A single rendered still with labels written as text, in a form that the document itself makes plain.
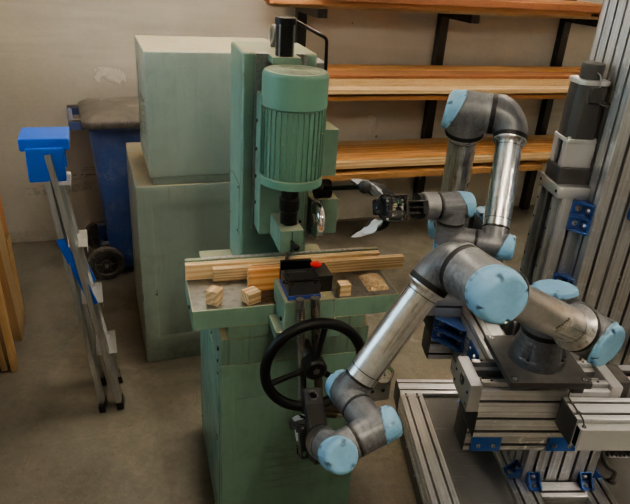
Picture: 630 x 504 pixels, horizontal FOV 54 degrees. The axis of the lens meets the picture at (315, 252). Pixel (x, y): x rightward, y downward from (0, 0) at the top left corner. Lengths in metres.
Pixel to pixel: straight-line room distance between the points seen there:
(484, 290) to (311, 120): 0.66
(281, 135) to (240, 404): 0.80
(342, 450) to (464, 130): 1.01
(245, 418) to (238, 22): 2.70
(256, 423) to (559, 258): 1.02
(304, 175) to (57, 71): 2.54
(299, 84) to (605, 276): 1.01
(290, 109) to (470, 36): 3.18
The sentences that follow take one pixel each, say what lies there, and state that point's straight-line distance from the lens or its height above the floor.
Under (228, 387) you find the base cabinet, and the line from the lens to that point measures 1.86.
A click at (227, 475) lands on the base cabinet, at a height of 0.29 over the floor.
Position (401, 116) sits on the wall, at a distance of 4.55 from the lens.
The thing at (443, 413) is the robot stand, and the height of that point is 0.21.
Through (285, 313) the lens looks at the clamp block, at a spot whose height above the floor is 0.93.
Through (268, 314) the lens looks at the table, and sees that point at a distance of 1.74.
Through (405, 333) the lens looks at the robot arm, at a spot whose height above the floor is 1.03.
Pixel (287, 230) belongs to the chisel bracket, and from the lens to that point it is 1.76.
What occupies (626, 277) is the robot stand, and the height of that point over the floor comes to 1.01.
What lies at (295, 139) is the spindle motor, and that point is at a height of 1.34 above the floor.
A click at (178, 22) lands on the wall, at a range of 3.99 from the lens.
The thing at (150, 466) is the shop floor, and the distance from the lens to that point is 2.55.
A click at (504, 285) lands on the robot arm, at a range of 1.28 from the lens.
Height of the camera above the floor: 1.78
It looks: 26 degrees down
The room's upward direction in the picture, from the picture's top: 4 degrees clockwise
